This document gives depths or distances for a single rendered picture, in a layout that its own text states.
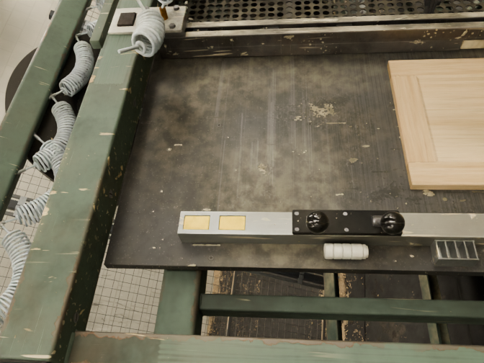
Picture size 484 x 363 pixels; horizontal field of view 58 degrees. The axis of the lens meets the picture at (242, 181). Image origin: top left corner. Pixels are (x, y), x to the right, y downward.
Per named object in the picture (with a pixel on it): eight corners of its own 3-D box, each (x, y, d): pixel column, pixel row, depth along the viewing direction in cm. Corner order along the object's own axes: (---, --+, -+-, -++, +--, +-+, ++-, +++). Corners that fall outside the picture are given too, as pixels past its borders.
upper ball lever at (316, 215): (323, 230, 83) (330, 234, 69) (302, 230, 83) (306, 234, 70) (323, 210, 83) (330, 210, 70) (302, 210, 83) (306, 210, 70)
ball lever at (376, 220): (388, 231, 82) (408, 235, 68) (367, 231, 82) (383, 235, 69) (387, 211, 82) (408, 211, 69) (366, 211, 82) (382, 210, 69)
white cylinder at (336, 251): (323, 261, 83) (366, 262, 82) (325, 255, 80) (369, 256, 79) (323, 247, 84) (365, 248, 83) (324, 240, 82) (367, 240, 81)
